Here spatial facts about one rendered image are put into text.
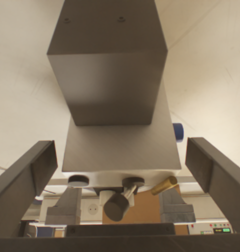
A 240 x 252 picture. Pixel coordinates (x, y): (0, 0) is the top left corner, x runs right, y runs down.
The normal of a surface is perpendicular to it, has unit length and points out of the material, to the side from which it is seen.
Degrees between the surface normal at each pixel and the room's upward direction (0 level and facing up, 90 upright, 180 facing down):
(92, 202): 90
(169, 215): 90
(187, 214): 90
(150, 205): 90
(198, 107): 0
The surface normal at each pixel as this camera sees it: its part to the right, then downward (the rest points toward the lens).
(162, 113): -0.01, -0.54
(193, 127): 0.02, 0.84
